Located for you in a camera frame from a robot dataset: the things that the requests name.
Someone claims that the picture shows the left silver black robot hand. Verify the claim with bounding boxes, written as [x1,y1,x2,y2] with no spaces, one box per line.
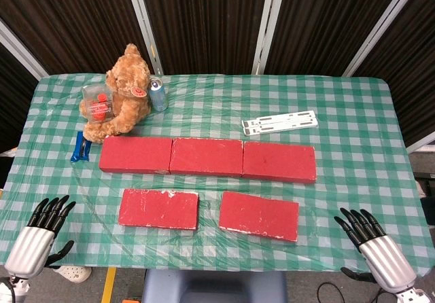
[3,194,77,279]

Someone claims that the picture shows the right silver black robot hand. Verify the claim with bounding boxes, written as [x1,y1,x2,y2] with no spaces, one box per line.
[334,207,418,293]

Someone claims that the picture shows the red brick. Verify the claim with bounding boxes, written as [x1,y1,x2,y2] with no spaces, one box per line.
[241,141,317,184]
[98,136,173,175]
[169,137,244,178]
[118,188,200,232]
[217,190,300,243]

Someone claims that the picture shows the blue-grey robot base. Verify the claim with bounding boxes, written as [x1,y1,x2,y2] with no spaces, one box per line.
[141,269,288,303]

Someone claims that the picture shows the white perforated shoe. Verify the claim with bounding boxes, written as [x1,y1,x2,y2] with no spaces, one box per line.
[52,264,92,285]

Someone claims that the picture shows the green checkered tablecloth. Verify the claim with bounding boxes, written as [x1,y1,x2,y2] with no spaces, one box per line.
[0,73,435,277]

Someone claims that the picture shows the black equipment box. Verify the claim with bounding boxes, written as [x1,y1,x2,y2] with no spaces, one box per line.
[409,151,435,231]

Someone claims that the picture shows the blue snack wrapper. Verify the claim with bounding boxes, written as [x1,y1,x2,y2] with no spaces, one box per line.
[70,131,92,163]

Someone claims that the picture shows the clear box with red items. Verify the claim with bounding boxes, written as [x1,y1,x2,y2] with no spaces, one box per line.
[81,84,115,123]

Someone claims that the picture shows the brown teddy bear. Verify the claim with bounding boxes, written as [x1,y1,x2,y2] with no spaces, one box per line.
[79,43,152,144]

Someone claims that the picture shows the white slotted folding stand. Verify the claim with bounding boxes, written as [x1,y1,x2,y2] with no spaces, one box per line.
[241,109,319,137]

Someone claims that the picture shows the round orange hang tag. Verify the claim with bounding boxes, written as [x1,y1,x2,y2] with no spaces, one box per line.
[127,84,147,99]

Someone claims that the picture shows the blue drink can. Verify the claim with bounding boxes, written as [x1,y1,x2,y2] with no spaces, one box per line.
[148,76,169,112]

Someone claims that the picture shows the black floor cable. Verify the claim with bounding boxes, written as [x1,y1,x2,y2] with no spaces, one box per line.
[317,281,385,303]

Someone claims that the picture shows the white partition frame post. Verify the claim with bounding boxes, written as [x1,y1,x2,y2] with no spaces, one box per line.
[124,0,164,76]
[251,0,289,76]
[342,0,428,77]
[0,19,48,79]
[406,131,435,155]

